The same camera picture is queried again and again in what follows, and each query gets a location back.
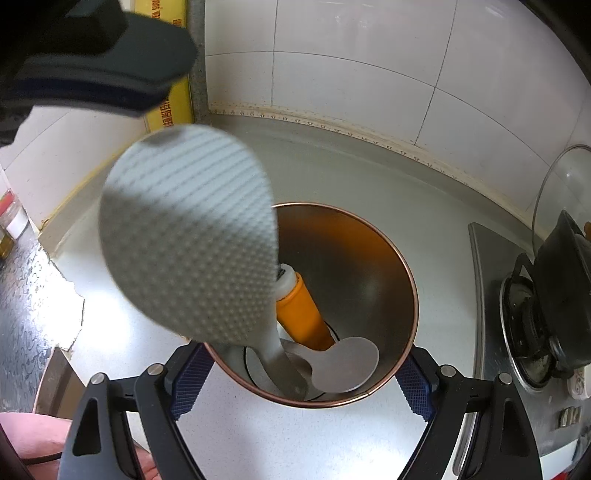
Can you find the grey stove knob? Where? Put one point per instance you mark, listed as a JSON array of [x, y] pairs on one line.
[[570, 415]]

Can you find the grey wall pipe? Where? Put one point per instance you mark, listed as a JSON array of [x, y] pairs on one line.
[[199, 92]]

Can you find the black burner grate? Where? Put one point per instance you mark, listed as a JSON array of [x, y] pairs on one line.
[[521, 318]]

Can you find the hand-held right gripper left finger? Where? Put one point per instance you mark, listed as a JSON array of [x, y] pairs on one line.
[[189, 383]]

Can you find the steel gas stove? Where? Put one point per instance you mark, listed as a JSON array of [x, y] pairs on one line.
[[489, 277]]

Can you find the small white container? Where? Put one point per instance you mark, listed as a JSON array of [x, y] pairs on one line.
[[579, 385]]

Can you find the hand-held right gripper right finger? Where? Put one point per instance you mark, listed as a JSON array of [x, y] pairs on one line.
[[418, 387]]

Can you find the yellow oil bottle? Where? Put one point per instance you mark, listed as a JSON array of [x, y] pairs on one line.
[[5, 245]]

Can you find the yellow cling wrap box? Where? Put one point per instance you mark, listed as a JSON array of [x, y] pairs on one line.
[[173, 110]]

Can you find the red metal canister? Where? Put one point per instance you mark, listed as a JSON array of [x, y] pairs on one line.
[[369, 277]]

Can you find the white dotted rice paddle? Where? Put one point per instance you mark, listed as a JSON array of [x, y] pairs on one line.
[[184, 230]]

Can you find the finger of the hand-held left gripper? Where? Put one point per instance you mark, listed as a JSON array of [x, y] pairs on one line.
[[92, 94]]

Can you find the red labelled jar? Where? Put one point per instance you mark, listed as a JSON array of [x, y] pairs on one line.
[[11, 203]]

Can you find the black clay pot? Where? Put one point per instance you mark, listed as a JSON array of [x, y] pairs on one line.
[[561, 295]]

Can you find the translucent plastic spoon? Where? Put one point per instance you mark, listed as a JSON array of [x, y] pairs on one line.
[[346, 364]]

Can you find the glass pot lid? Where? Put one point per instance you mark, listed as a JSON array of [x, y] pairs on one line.
[[565, 184]]

